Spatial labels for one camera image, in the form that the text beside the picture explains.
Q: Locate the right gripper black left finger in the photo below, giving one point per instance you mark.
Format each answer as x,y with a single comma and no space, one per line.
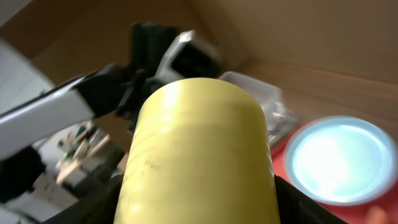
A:
98,207

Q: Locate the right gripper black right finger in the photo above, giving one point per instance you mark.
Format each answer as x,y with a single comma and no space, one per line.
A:
297,208

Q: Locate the large light blue plate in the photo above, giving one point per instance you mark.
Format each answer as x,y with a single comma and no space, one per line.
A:
342,158

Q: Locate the yellow plastic cup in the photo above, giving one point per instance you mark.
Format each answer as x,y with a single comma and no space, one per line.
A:
199,155

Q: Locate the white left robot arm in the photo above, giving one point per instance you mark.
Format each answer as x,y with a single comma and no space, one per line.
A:
158,55

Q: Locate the clear plastic waste bin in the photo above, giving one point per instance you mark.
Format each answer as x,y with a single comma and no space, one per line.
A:
280,121

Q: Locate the red serving tray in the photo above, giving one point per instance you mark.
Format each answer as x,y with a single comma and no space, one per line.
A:
357,208

